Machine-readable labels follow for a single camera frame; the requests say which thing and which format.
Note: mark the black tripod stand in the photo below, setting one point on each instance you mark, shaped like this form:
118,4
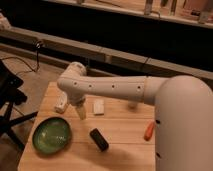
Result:
11,95

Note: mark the orange carrot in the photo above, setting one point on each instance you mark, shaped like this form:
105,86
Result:
149,131

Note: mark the translucent plastic cup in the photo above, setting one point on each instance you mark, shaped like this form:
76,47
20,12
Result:
132,105

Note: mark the white soap bar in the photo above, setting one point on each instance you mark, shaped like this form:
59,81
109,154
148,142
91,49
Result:
98,107

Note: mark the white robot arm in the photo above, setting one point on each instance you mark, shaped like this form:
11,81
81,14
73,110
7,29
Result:
183,112

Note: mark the black phone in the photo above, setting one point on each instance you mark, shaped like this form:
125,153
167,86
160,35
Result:
99,140

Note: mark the green ceramic bowl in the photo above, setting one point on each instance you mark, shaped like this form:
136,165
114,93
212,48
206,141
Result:
51,135

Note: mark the white plastic bottle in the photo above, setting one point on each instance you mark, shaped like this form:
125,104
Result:
61,103

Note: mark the cream rubber pusher tip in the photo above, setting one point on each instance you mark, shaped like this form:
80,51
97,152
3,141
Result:
81,111

